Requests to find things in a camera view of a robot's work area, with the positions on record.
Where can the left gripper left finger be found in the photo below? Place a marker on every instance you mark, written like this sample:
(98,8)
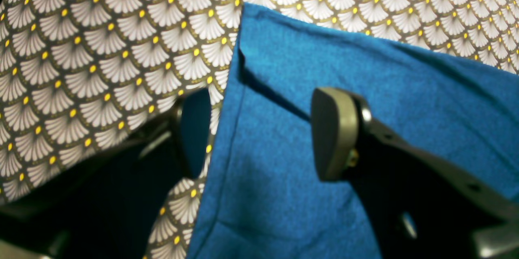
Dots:
(105,207)

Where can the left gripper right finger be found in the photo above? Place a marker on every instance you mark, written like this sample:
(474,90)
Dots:
(419,205)

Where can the blue long-sleeve T-shirt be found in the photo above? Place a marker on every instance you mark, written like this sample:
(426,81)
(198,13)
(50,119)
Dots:
(263,198)

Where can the fan-patterned table cloth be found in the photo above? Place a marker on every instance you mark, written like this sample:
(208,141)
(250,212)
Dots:
(80,76)

